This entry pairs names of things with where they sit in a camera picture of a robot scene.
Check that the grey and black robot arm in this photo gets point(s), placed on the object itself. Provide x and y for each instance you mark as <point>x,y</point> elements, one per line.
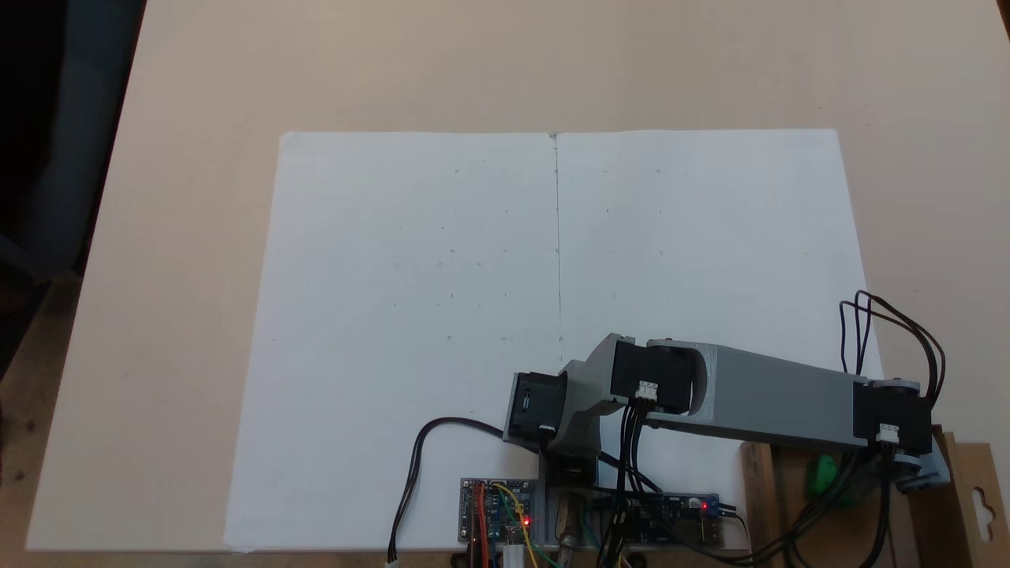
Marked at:
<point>773,394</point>

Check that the brown cardboard box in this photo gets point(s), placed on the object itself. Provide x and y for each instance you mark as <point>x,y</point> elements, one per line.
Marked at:
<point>966,465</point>

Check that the white usb plug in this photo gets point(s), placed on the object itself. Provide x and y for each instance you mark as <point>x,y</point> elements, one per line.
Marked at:
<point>514,557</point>

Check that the blue circuit board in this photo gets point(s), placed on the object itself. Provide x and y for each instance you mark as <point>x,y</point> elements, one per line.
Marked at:
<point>680,513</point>

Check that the green die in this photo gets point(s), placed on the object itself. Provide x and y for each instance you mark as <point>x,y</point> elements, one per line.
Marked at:
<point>824,473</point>

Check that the white paper sheet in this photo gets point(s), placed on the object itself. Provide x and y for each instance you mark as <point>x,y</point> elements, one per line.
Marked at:
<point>394,315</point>
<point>710,237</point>

